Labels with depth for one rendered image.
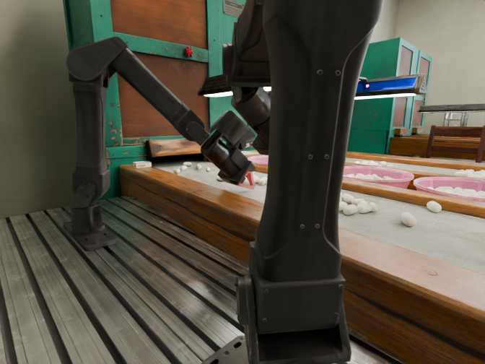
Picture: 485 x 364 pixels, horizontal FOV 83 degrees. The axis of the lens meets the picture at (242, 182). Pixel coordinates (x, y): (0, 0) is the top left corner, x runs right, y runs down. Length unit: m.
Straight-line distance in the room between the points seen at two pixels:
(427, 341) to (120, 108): 1.16
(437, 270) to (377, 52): 3.33
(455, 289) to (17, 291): 0.61
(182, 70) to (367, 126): 2.63
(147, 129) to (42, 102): 0.82
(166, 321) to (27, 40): 1.76
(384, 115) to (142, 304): 3.30
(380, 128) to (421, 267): 3.17
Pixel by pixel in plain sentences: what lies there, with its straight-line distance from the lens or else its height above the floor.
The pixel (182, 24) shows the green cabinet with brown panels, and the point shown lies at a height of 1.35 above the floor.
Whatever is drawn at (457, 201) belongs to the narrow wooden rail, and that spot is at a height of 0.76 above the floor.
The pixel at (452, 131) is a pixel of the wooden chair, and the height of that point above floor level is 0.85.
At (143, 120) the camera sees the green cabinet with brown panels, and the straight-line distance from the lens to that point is 1.27.
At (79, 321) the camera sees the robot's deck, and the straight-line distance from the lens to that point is 0.48.
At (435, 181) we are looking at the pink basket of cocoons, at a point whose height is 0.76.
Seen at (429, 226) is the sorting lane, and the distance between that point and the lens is 0.65.
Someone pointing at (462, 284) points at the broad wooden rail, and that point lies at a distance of 0.40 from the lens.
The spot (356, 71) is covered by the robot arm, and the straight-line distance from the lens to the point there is 0.19.
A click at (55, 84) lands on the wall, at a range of 1.97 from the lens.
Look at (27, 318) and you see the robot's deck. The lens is 0.52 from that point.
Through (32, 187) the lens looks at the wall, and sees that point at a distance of 1.97.
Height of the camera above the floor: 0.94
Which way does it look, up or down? 12 degrees down
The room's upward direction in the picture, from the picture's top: straight up
